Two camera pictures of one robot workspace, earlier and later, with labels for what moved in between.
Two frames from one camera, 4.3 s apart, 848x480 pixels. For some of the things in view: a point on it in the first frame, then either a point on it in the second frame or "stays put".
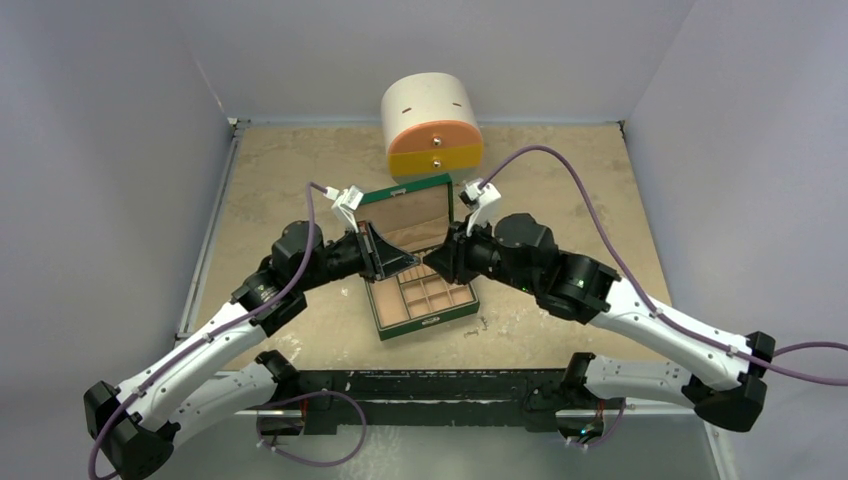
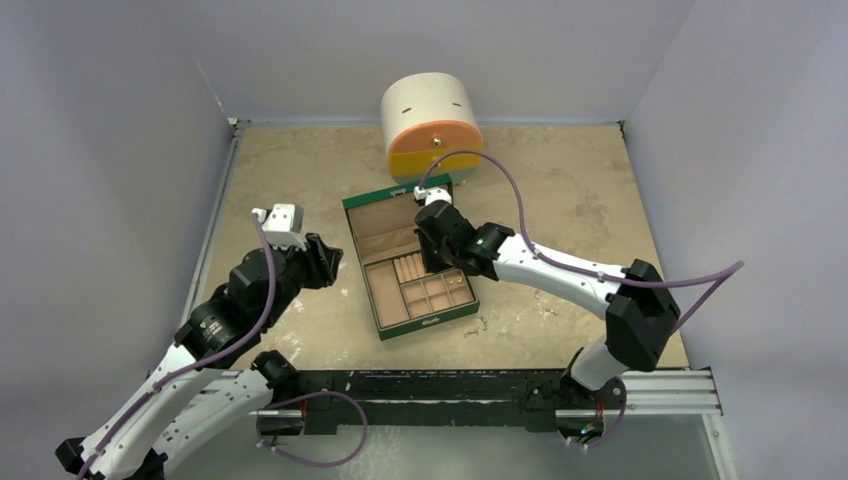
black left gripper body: [348, 256] → [308, 268]
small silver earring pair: [476, 332] stays put
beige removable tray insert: [415, 292] stays put
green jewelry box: [416, 214] stays put
